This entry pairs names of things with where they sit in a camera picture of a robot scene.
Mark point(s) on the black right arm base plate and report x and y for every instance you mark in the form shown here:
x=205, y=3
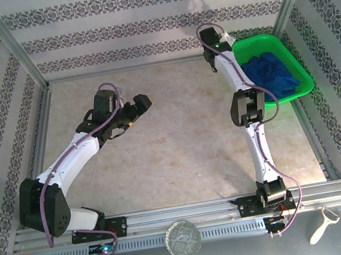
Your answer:
x=246, y=207

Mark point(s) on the white peeler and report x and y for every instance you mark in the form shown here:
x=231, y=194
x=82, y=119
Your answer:
x=320, y=230

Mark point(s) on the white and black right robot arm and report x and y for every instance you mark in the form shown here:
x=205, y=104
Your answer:
x=255, y=153

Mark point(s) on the blue printed t-shirt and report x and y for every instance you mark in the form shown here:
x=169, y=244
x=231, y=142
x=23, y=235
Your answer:
x=268, y=71

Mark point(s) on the wide aluminium mounting rail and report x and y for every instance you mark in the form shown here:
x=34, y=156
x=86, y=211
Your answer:
x=177, y=213

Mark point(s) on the green plastic basket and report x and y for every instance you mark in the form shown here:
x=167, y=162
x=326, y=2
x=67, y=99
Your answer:
x=260, y=43

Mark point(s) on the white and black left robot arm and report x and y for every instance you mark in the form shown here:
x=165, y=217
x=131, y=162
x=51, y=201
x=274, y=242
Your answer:
x=87, y=148

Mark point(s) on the round patterned glass dish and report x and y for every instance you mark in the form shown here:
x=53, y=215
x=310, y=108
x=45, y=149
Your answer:
x=183, y=239

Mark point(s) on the small circuit board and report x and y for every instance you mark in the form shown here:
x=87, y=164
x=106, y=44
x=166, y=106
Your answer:
x=103, y=249
x=276, y=222

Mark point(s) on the aluminium frame rail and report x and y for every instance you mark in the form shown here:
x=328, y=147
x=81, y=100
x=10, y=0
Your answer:
x=39, y=137
x=312, y=132
x=117, y=70

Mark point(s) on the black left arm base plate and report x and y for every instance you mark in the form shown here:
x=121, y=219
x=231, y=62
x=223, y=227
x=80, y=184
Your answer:
x=119, y=226

